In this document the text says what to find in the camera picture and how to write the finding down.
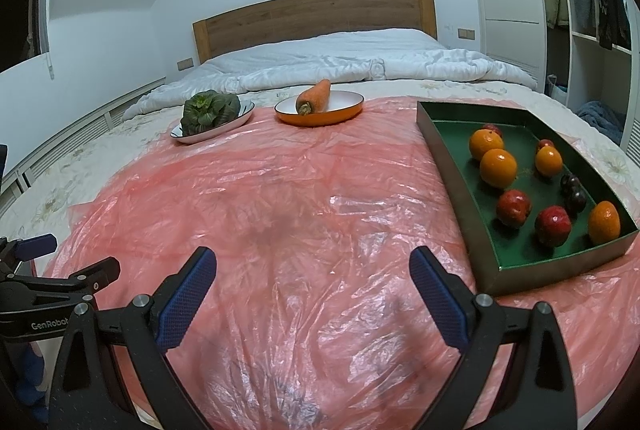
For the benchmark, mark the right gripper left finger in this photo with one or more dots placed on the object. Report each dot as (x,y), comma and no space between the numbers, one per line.
(88,390)

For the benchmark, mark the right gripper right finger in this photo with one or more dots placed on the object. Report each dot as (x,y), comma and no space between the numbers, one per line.
(537,389)

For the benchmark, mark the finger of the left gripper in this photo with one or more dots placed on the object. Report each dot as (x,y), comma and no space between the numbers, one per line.
(21,250)
(85,281)

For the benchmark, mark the shiny red apple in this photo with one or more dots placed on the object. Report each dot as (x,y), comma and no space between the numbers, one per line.
(553,226)

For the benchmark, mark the left hand blue white glove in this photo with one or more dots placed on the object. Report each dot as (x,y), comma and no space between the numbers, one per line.
(23,369)

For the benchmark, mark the pink plastic sheet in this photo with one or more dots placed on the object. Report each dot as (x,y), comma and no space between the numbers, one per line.
(313,321)

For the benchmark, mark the orange near tray edge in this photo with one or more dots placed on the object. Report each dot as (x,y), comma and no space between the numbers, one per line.
(603,223)

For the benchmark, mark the green rectangular tray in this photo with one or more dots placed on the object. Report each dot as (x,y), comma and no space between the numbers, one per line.
(507,261)

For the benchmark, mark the dull red apple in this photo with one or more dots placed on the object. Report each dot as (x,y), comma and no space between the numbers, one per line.
(513,208)

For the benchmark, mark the dark plums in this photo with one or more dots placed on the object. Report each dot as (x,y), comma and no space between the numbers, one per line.
(573,196)

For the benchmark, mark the green leafy vegetable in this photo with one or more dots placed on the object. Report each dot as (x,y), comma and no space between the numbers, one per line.
(203,104)

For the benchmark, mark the large orange in tray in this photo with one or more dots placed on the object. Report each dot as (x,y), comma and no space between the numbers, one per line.
(498,168)

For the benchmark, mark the small orange fruit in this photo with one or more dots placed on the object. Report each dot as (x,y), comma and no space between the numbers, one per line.
(548,161)

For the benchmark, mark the white oval plate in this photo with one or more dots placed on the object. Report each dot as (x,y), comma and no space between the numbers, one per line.
(228,119)

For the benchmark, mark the small red fruit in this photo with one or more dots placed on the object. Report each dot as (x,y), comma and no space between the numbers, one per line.
(544,143)
(493,128)

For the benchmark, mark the small orange mandarin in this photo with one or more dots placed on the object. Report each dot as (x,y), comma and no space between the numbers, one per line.
(484,140)

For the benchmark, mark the blue folded blanket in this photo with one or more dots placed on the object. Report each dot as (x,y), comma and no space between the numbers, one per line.
(600,116)

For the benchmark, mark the orange carrot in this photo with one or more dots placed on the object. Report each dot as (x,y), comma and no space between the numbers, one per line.
(315,99)

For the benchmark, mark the wooden headboard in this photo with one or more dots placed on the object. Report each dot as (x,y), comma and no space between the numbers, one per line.
(281,20)

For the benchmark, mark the white duvet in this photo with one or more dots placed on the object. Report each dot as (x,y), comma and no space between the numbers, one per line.
(342,58)

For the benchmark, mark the white wardrobe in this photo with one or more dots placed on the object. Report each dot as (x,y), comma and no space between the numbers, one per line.
(578,51)

